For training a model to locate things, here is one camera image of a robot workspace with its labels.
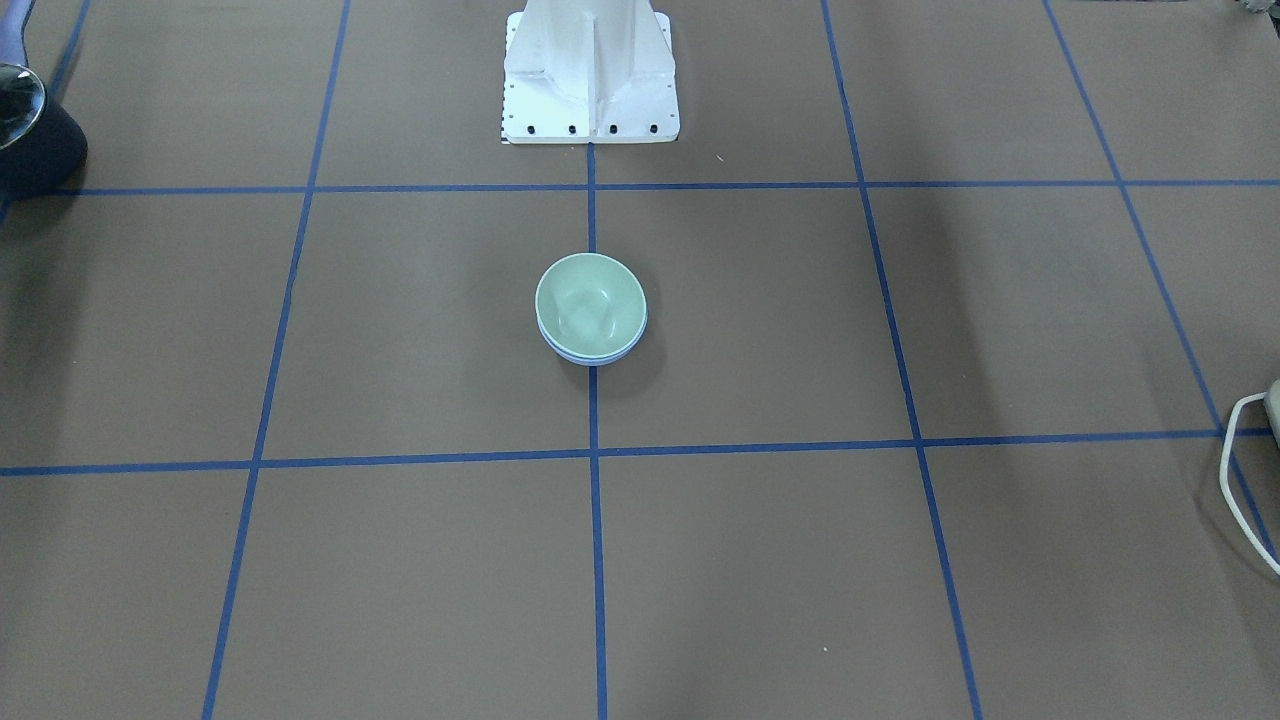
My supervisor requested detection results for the blue bowl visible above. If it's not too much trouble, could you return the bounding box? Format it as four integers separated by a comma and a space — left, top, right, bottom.
538, 316, 648, 366

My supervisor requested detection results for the green bowl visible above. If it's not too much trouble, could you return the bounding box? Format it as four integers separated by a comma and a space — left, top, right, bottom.
534, 252, 649, 323

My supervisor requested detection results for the beige appliance box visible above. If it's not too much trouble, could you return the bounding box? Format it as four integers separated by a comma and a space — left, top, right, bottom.
1262, 379, 1280, 443

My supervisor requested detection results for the white pedestal column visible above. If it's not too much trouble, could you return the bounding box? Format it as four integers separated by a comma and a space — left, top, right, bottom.
500, 1, 681, 145

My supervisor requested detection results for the white appliance cable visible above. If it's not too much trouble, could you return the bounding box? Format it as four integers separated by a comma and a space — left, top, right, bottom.
1219, 393, 1280, 578

